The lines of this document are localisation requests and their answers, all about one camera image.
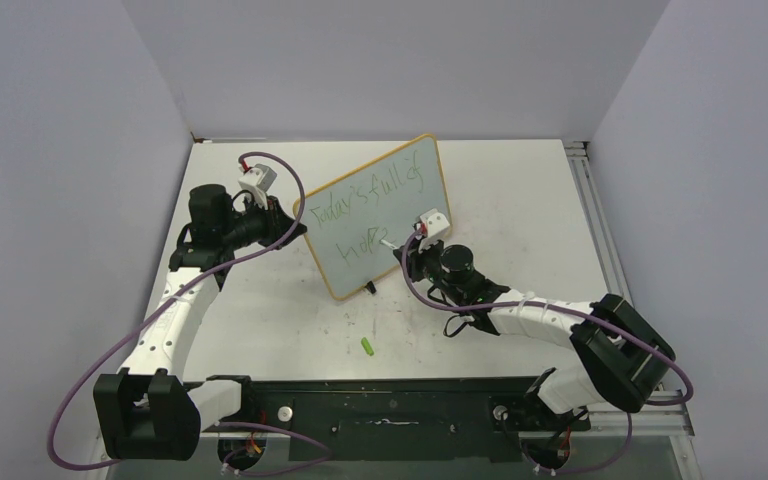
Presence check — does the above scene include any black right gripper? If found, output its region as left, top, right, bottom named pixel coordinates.
left=395, top=232, right=464, bottom=306

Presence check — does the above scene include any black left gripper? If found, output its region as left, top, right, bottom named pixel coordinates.
left=221, top=192, right=307, bottom=251

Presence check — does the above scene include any white marker pen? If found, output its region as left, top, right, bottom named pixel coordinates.
left=379, top=239, right=400, bottom=251

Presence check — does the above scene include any yellow framed whiteboard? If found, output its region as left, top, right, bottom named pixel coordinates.
left=293, top=134, right=453, bottom=301

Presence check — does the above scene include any green marker cap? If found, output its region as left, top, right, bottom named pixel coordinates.
left=360, top=337, right=375, bottom=356

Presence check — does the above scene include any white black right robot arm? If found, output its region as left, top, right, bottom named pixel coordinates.
left=392, top=235, right=680, bottom=428

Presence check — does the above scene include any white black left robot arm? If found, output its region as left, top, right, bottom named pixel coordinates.
left=93, top=184, right=307, bottom=461

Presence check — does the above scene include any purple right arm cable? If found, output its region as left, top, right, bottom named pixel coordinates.
left=399, top=231, right=695, bottom=478

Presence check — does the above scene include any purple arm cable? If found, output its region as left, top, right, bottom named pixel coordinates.
left=46, top=151, right=336, bottom=480
left=399, top=231, right=695, bottom=478

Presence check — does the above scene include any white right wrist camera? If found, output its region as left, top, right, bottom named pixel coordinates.
left=418, top=209, right=451, bottom=253

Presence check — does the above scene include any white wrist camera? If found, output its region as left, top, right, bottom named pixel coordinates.
left=238, top=162, right=277, bottom=209
left=418, top=209, right=451, bottom=253

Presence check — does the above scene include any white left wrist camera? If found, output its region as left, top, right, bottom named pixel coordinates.
left=238, top=162, right=277, bottom=209

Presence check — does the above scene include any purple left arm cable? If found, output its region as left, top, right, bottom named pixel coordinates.
left=46, top=151, right=336, bottom=480

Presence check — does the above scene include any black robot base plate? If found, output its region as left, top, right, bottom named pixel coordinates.
left=209, top=377, right=617, bottom=467

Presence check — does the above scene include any aluminium frame rail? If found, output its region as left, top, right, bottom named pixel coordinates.
left=563, top=140, right=653, bottom=374

